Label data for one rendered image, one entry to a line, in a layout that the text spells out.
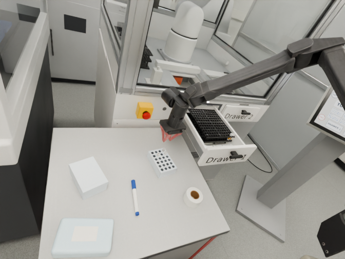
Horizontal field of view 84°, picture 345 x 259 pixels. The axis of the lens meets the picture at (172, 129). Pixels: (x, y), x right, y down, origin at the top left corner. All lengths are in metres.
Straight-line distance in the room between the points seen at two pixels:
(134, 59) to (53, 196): 0.57
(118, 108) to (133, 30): 0.35
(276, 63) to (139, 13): 0.49
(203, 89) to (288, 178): 1.36
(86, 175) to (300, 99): 2.32
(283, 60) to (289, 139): 1.93
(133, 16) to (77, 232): 0.71
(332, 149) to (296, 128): 0.88
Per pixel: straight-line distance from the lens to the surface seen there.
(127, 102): 0.93
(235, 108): 1.24
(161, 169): 0.83
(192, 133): 0.93
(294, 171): 1.87
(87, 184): 0.72
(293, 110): 2.62
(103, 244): 0.65
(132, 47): 0.81
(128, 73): 0.86
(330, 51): 0.79
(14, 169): 0.95
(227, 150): 0.88
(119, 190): 0.78
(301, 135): 2.56
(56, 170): 0.83
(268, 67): 0.75
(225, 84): 0.73
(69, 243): 0.66
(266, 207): 2.16
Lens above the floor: 1.42
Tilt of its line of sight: 38 degrees down
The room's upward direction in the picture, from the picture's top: 22 degrees clockwise
